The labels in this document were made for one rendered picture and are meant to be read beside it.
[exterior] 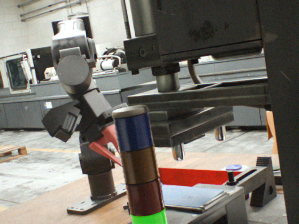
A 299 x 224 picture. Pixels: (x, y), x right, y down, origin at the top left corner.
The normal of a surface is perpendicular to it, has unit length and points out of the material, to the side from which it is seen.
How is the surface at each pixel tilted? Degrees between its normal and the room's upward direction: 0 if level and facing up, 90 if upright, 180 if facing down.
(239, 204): 90
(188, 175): 90
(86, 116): 95
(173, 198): 4
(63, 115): 61
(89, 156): 77
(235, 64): 90
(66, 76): 70
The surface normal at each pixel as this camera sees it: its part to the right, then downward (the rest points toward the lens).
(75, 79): 0.04, -0.22
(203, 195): -0.22, -0.96
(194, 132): 0.74, -0.04
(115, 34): -0.69, 0.21
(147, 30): -0.51, 0.20
